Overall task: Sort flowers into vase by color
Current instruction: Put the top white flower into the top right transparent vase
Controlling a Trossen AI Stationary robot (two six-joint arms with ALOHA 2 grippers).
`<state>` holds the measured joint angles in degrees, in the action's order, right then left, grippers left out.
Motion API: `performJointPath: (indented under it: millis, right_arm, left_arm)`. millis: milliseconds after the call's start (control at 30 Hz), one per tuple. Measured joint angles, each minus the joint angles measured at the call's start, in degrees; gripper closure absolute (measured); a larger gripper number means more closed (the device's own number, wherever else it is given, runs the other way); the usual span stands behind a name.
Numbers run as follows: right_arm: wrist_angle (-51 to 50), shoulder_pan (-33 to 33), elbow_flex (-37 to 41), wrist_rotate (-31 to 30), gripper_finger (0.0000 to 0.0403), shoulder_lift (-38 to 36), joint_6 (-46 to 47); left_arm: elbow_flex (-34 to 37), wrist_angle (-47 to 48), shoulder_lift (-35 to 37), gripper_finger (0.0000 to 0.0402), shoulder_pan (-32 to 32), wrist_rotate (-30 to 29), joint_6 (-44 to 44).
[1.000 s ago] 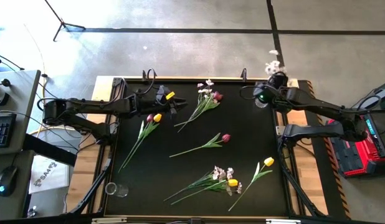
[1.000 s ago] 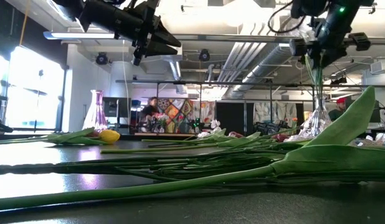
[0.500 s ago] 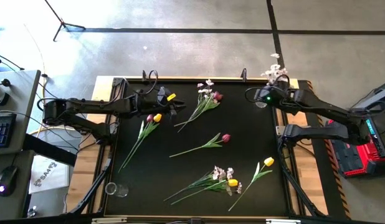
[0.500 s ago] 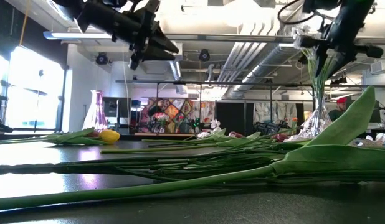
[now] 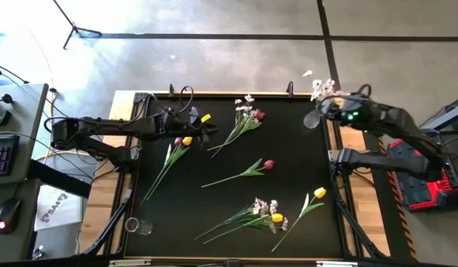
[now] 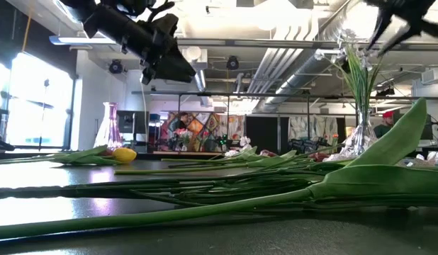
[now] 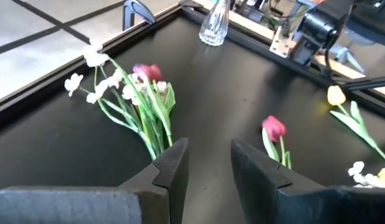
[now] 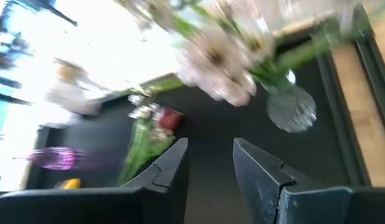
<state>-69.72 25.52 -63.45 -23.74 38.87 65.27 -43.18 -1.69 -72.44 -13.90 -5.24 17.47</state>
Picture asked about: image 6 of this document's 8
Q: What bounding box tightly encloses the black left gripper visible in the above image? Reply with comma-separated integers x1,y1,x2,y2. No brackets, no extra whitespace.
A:
121,13,197,84

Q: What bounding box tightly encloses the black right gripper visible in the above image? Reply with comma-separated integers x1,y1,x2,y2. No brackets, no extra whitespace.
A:
364,0,438,57

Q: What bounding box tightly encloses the yellow artificial tulip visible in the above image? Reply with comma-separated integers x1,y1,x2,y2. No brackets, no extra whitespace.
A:
0,147,137,166
0,97,438,242

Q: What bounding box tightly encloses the purple glass vase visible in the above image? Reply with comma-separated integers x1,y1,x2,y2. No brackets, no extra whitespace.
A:
94,101,125,150

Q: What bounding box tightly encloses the clear glass vase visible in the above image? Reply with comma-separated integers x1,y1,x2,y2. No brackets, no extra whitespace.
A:
341,110,380,161

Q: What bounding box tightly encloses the round white ceiling lamp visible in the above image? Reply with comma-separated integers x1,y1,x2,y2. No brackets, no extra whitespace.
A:
185,45,203,62

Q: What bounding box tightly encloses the dark computer monitor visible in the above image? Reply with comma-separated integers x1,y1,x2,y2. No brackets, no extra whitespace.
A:
116,110,150,143
419,113,434,141

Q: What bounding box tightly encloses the white ceiling light bar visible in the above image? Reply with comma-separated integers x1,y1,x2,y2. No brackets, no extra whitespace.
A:
48,35,118,46

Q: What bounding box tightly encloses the black partition panel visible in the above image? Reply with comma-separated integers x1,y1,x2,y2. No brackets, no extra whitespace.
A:
245,115,290,155

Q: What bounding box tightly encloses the white patterned curtain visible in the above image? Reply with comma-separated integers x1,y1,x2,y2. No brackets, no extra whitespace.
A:
288,116,339,142

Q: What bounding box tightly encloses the black tripod stand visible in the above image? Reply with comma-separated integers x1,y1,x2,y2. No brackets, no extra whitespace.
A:
37,78,52,152

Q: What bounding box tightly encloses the black table mat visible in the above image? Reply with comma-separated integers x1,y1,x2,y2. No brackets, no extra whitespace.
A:
0,152,438,255

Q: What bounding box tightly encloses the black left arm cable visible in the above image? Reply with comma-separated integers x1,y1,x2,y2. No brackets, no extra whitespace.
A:
146,0,176,23

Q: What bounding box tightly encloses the colourful wall hanging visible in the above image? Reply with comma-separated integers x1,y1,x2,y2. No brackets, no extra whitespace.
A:
160,112,247,153

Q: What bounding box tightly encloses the black horizontal rail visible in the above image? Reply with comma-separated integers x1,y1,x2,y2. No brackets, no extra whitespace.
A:
130,90,438,101

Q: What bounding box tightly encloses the silver ventilation duct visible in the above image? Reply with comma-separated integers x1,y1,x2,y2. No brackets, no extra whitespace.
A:
263,52,347,113

